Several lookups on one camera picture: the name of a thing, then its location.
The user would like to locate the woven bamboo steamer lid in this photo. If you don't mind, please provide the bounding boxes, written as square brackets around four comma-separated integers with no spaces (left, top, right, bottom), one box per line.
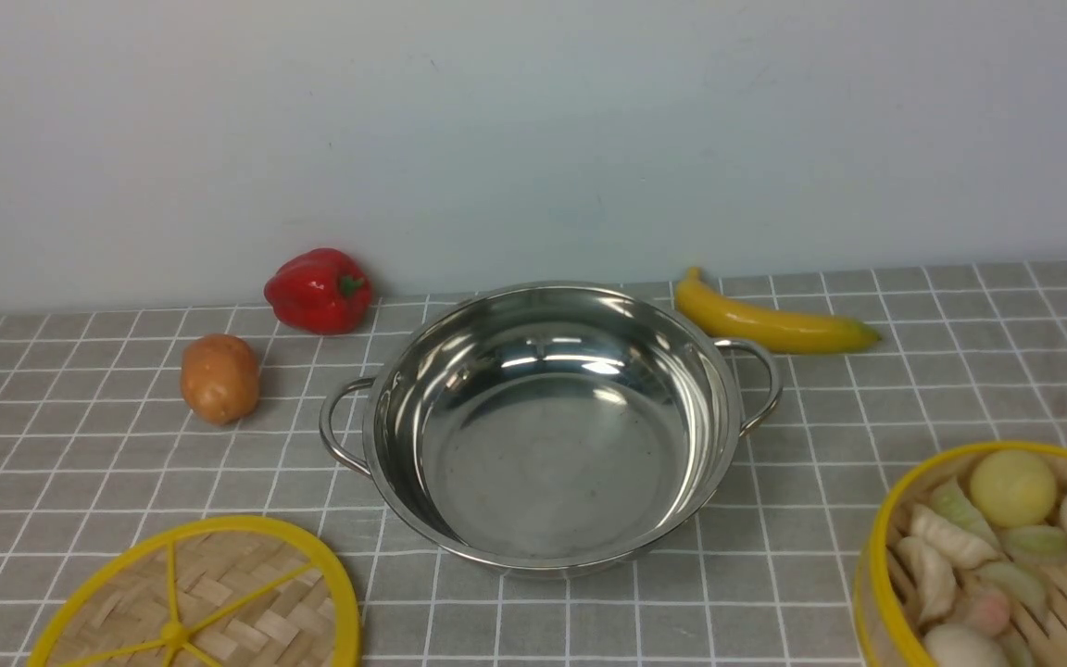
[27,515,361,666]

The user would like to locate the yellow rimmed bamboo steamer basket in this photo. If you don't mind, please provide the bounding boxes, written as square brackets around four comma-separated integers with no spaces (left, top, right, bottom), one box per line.
[854,442,1067,666]

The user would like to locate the stainless steel pot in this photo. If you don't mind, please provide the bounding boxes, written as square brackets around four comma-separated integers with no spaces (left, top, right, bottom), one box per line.
[319,282,784,578]

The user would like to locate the yellow banana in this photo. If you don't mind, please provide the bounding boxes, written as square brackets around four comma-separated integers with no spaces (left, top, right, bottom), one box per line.
[673,267,883,355]

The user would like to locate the red bell pepper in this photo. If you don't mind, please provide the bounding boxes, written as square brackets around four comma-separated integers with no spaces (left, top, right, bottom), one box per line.
[262,247,375,336]

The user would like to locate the brown potato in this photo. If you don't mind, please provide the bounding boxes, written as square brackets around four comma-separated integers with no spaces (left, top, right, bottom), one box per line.
[181,333,261,426]

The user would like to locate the green dumpling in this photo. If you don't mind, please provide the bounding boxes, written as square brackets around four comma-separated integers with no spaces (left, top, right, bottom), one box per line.
[928,476,1000,550]

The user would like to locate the white dumpling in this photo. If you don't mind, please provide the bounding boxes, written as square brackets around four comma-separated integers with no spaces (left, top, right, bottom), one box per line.
[910,504,1002,570]

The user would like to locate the grey checkered tablecloth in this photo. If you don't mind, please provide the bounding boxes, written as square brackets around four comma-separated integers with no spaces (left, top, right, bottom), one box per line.
[0,260,1067,666]

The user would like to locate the yellow round bun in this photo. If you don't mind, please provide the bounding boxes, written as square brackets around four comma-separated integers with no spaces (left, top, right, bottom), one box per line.
[967,450,1060,529]

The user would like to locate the white bun at bottom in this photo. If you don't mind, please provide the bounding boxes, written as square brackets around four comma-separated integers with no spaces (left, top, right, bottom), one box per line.
[923,623,1012,667]

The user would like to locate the pink dumpling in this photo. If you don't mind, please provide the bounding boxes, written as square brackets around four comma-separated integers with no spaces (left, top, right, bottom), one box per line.
[949,586,1012,637]

